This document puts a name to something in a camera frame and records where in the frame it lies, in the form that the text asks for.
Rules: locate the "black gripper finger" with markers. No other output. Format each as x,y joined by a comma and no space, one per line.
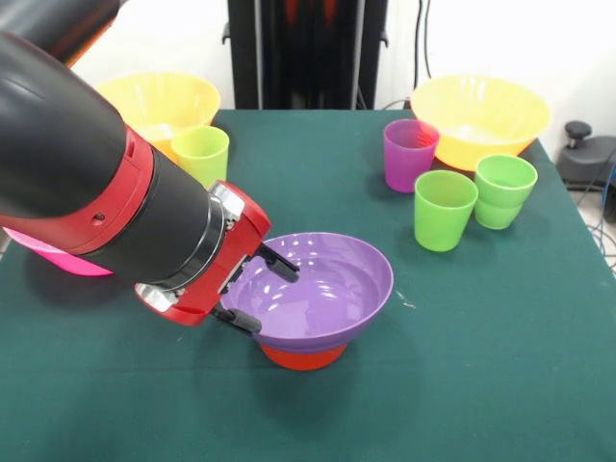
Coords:
281,264
240,321

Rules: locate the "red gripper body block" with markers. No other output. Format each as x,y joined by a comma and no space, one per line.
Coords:
226,269

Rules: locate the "purple plastic bowl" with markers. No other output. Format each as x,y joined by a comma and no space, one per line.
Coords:
327,298

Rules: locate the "small red plastic bowl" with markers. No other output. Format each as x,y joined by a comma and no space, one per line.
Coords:
303,358

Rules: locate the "green plastic cup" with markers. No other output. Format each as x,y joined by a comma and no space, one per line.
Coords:
443,216
505,192
202,154

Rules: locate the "large orange plastic bowl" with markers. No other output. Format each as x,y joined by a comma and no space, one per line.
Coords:
481,106
168,101

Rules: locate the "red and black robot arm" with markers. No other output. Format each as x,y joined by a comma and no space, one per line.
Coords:
72,159

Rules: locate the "dark green table cloth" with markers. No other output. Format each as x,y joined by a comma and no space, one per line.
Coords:
308,409

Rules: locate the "large pink plastic bowl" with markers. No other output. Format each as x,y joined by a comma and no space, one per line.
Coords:
72,262

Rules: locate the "purple plastic cup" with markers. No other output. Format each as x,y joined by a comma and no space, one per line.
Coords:
404,163

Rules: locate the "black knobbed stand base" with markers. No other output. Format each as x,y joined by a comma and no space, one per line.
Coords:
592,159

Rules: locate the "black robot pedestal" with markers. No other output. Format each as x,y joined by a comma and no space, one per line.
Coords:
308,48

